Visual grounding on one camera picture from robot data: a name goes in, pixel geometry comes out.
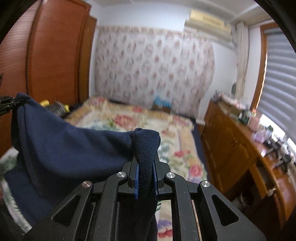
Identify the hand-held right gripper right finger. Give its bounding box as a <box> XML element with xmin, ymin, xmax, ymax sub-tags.
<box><xmin>153</xmin><ymin>153</ymin><xmax>266</xmax><ymax>241</ymax></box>

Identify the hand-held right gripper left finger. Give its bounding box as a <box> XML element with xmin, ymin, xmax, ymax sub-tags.
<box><xmin>23</xmin><ymin>156</ymin><xmax>139</xmax><ymax>241</ymax></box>

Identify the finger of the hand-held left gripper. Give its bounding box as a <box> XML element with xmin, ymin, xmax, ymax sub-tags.
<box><xmin>0</xmin><ymin>95</ymin><xmax>24</xmax><ymax>115</ymax></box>

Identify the navy printed t-shirt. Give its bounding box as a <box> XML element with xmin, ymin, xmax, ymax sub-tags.
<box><xmin>5</xmin><ymin>93</ymin><xmax>161</xmax><ymax>241</ymax></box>

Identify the yellow garment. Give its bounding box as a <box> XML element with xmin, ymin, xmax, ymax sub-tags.
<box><xmin>40</xmin><ymin>100</ymin><xmax>70</xmax><ymax>113</ymax></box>

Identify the dark circle-patterned cloth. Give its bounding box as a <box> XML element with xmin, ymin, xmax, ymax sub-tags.
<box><xmin>47</xmin><ymin>101</ymin><xmax>67</xmax><ymax>117</ymax></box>

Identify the floral blanket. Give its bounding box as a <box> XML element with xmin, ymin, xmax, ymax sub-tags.
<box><xmin>63</xmin><ymin>96</ymin><xmax>210</xmax><ymax>241</ymax></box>

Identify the wooden louvred wardrobe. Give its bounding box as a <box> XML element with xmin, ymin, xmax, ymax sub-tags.
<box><xmin>0</xmin><ymin>0</ymin><xmax>97</xmax><ymax>158</ymax></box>

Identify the blue box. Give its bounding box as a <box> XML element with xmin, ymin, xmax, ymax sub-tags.
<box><xmin>151</xmin><ymin>96</ymin><xmax>173</xmax><ymax>112</ymax></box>

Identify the wooden cabinet desk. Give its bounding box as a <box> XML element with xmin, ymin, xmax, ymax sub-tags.
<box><xmin>200</xmin><ymin>96</ymin><xmax>296</xmax><ymax>232</ymax></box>

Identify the circle-print sheer curtain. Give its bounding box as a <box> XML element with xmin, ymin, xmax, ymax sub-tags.
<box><xmin>95</xmin><ymin>25</ymin><xmax>215</xmax><ymax>121</ymax></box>

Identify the white and purple jar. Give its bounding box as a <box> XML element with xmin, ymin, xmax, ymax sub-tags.
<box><xmin>254</xmin><ymin>130</ymin><xmax>266</xmax><ymax>142</ymax></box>

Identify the pink bottle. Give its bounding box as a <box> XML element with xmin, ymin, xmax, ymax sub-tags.
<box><xmin>248</xmin><ymin>115</ymin><xmax>262</xmax><ymax>131</ymax></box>

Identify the black hand-held device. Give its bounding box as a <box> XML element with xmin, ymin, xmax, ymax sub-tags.
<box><xmin>276</xmin><ymin>151</ymin><xmax>294</xmax><ymax>167</ymax></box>
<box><xmin>266</xmin><ymin>139</ymin><xmax>280</xmax><ymax>153</ymax></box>

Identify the grey window blind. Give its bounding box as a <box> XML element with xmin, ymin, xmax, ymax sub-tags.
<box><xmin>259</xmin><ymin>28</ymin><xmax>296</xmax><ymax>144</ymax></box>

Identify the wall air conditioner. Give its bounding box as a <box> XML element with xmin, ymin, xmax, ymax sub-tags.
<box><xmin>184</xmin><ymin>9</ymin><xmax>232</xmax><ymax>42</ymax></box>

